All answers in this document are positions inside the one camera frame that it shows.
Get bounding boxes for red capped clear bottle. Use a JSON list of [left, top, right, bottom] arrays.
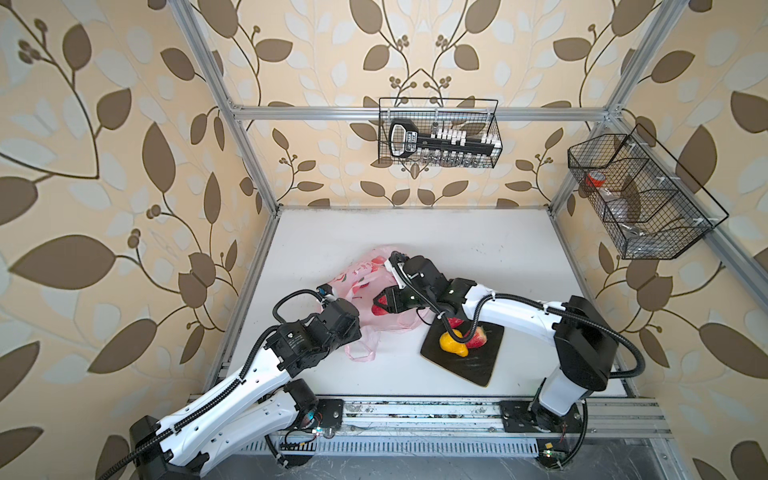
[[584, 170, 607, 191]]

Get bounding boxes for black socket tool set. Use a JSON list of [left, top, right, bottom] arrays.
[[385, 119, 502, 161]]

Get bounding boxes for red fake strawberry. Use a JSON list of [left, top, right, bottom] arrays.
[[466, 326, 487, 350]]

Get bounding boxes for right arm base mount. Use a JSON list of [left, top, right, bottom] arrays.
[[499, 400, 584, 434]]

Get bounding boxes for black wire basket right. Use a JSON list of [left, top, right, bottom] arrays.
[[567, 124, 729, 260]]

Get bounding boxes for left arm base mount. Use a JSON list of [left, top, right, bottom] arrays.
[[288, 398, 345, 437]]

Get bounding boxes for black square tray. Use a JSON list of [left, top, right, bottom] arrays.
[[420, 321, 505, 387]]

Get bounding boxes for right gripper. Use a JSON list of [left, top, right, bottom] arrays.
[[372, 284, 433, 313]]

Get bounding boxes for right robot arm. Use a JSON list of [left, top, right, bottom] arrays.
[[373, 251, 646, 423]]

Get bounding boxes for pink plastic bag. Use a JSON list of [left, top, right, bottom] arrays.
[[329, 246, 424, 363]]

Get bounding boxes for red fake peach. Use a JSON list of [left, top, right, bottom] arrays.
[[448, 317, 464, 329]]

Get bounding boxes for black wire basket rear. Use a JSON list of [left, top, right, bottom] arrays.
[[377, 96, 503, 169]]

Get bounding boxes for black wire basket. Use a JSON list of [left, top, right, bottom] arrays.
[[567, 124, 729, 260], [377, 96, 503, 169]]

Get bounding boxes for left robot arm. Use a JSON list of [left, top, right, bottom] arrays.
[[100, 298, 361, 479]]

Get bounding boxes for yellow fake pear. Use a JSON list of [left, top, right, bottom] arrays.
[[439, 330, 469, 358]]

